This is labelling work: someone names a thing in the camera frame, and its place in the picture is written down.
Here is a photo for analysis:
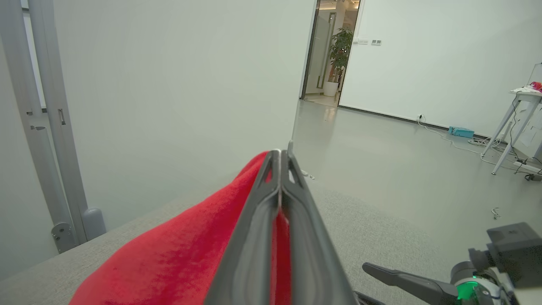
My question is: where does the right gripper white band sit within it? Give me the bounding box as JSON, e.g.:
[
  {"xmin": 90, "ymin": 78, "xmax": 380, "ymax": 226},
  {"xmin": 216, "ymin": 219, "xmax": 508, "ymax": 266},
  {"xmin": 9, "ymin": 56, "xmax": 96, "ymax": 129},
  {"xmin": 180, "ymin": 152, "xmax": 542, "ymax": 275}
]
[{"xmin": 354, "ymin": 262, "xmax": 518, "ymax": 305}]

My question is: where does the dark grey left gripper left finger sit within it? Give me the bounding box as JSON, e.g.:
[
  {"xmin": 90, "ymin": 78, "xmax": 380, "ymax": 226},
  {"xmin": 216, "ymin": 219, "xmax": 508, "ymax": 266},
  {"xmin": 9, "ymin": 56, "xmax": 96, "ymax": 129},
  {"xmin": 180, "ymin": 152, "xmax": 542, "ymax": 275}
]
[{"xmin": 205, "ymin": 150, "xmax": 281, "ymax": 305}]

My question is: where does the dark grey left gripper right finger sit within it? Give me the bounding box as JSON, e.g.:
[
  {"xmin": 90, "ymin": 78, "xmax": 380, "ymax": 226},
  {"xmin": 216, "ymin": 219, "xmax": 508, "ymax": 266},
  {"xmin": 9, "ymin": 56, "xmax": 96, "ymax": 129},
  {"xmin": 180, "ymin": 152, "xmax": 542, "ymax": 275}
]
[{"xmin": 281, "ymin": 151, "xmax": 359, "ymax": 305}]

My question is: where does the red garment with white trim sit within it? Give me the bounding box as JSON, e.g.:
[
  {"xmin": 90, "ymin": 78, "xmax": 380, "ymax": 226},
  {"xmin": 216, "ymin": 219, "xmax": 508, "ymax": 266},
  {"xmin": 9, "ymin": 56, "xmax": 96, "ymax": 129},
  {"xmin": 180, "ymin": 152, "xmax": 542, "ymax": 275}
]
[{"xmin": 69, "ymin": 151, "xmax": 293, "ymax": 305}]

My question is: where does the grey fabric sofa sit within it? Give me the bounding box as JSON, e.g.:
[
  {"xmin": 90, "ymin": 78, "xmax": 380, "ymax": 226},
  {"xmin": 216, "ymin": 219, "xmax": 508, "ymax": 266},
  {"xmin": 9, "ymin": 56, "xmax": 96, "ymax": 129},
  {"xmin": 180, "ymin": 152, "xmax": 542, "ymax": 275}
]
[{"xmin": 0, "ymin": 174, "xmax": 509, "ymax": 305}]

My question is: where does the teal box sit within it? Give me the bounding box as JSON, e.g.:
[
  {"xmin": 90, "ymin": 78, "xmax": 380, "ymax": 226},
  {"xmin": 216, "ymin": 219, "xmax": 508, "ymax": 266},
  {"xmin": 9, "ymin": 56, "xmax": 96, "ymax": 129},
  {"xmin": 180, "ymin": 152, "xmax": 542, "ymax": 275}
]
[{"xmin": 448, "ymin": 126, "xmax": 475, "ymax": 139}]

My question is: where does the white power strip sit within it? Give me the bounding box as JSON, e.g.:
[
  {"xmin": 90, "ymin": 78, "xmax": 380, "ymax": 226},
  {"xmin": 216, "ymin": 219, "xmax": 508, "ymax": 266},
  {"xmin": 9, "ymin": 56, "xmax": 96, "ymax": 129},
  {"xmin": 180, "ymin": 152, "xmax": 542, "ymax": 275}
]
[{"xmin": 513, "ymin": 160, "xmax": 542, "ymax": 175}]

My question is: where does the green potted plant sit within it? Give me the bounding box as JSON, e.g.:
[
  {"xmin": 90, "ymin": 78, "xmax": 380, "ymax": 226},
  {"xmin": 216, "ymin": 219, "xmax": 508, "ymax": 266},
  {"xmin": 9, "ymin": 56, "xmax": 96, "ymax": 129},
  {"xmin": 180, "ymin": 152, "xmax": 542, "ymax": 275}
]
[{"xmin": 328, "ymin": 27, "xmax": 354, "ymax": 83}]

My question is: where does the white table with slanted legs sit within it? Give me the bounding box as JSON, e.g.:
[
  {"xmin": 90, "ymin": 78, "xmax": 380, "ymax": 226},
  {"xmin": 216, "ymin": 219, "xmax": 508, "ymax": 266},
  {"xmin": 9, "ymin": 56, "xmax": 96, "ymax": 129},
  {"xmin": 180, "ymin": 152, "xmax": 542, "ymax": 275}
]
[{"xmin": 480, "ymin": 86, "xmax": 542, "ymax": 175}]

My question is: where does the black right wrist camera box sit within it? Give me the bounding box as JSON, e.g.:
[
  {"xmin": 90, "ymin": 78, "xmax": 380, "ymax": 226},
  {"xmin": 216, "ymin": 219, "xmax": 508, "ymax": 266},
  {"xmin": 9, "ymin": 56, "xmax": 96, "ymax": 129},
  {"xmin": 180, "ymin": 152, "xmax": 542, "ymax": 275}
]
[{"xmin": 468, "ymin": 222, "xmax": 542, "ymax": 293}]

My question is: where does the grey cylinder at post foot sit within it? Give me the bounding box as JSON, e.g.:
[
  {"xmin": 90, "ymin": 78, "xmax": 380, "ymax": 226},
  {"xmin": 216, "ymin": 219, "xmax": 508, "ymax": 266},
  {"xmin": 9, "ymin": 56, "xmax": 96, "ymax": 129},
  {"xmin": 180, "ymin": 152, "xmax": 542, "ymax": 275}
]
[{"xmin": 83, "ymin": 207, "xmax": 107, "ymax": 241}]

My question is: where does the white cable on floor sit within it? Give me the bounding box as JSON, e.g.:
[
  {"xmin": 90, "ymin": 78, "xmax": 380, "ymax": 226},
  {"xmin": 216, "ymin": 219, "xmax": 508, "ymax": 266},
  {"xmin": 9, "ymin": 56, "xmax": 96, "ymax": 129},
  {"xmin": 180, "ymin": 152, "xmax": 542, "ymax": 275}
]
[{"xmin": 417, "ymin": 119, "xmax": 506, "ymax": 166}]

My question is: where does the dark door frame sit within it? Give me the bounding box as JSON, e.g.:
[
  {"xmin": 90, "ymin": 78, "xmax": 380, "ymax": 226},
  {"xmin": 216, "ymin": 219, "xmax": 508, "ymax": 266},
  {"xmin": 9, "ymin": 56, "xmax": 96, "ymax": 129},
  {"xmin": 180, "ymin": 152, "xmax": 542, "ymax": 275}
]
[{"xmin": 300, "ymin": 0, "xmax": 365, "ymax": 103}]

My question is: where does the grey metal partition post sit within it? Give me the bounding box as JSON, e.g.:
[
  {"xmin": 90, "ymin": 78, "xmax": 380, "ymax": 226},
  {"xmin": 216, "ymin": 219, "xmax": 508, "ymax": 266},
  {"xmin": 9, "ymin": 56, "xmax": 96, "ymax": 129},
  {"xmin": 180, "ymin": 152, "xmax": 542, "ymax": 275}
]
[{"xmin": 0, "ymin": 0, "xmax": 87, "ymax": 254}]

